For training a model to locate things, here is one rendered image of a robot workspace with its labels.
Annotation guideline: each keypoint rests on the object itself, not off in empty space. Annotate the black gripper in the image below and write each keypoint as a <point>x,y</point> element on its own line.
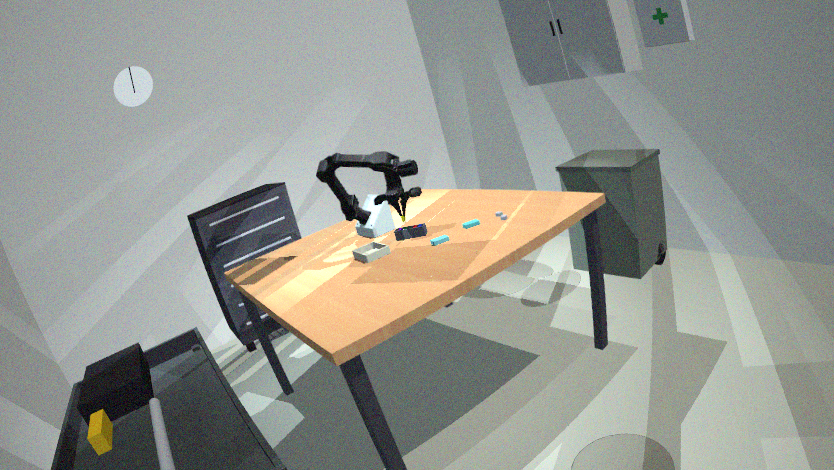
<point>413,192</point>

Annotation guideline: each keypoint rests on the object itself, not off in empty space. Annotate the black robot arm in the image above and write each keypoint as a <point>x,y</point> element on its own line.
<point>378,161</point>

